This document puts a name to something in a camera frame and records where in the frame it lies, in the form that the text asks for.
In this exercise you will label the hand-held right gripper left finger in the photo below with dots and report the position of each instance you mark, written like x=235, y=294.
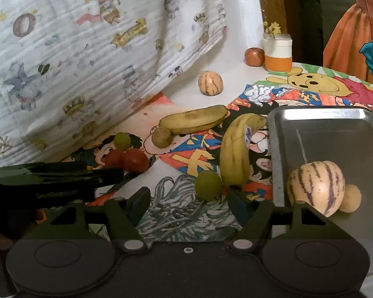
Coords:
x=140, y=200

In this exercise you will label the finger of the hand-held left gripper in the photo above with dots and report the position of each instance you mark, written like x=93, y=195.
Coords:
x=105, y=175
x=49, y=167

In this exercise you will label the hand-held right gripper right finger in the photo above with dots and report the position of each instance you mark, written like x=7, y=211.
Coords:
x=237, y=203

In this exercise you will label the red cherry tomato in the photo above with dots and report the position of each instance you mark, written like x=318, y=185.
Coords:
x=114, y=159
x=136, y=160

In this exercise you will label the green grape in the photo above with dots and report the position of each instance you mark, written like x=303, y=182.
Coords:
x=207, y=185
x=122, y=140
x=161, y=137

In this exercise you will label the long banana with sticker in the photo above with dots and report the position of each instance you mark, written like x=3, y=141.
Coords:
x=234, y=155

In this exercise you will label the short spotted banana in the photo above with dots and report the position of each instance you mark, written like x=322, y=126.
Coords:
x=191, y=120

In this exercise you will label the metal tray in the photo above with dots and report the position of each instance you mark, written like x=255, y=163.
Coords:
x=326, y=136

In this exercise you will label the green grape on cloth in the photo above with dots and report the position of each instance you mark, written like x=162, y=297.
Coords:
x=161, y=137

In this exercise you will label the large striped melon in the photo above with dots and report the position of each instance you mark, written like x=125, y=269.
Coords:
x=317, y=189

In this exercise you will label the small tan round fruit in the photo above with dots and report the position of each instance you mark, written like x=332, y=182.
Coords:
x=352, y=198

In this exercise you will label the printed blanket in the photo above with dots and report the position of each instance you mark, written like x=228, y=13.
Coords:
x=80, y=52

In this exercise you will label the small striped melon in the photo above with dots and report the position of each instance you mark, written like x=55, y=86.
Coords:
x=210, y=83

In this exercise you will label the red round fruit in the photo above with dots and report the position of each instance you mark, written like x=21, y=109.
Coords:
x=254, y=56

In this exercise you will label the white and orange jar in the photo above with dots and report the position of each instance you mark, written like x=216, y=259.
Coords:
x=278, y=52

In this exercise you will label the orange printed cloth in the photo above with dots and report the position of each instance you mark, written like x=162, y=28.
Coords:
x=351, y=31

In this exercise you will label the wooden post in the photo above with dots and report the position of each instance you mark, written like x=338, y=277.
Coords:
x=272, y=3

